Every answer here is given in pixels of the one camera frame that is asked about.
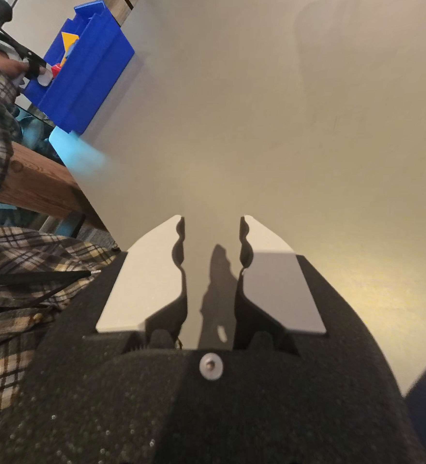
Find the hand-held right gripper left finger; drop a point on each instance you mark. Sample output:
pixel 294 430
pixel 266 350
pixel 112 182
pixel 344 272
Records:
pixel 144 282

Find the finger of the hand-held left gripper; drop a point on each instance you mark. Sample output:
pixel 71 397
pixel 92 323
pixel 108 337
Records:
pixel 46 77

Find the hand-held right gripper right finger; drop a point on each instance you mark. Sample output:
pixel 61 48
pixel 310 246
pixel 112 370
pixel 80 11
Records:
pixel 282 290

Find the person's left hand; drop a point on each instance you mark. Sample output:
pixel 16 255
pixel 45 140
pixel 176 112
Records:
pixel 6 65

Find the person's plaid-shirted torso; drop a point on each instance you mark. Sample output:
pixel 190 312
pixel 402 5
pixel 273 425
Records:
pixel 24 290

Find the wooden post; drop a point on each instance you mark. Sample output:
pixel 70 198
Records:
pixel 42 185

